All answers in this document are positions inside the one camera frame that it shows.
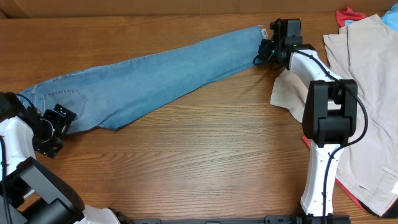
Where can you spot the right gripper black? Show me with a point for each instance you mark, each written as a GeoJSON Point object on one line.
{"type": "Point", "coordinates": [262, 57]}

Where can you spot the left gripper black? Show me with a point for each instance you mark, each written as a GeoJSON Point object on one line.
{"type": "Point", "coordinates": [61, 124]}

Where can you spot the blue denim jeans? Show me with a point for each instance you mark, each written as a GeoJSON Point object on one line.
{"type": "Point", "coordinates": [112, 96]}

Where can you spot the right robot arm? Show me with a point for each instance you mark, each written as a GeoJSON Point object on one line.
{"type": "Point", "coordinates": [329, 117]}

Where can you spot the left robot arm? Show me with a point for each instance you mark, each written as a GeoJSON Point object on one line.
{"type": "Point", "coordinates": [30, 193]}

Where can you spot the red cloth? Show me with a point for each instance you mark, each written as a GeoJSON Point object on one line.
{"type": "Point", "coordinates": [347, 16]}

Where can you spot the beige shirt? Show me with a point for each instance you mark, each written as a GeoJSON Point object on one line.
{"type": "Point", "coordinates": [366, 52]}

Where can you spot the light blue cloth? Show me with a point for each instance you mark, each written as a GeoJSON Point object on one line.
{"type": "Point", "coordinates": [390, 19]}

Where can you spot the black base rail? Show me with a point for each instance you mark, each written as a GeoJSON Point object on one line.
{"type": "Point", "coordinates": [269, 219]}

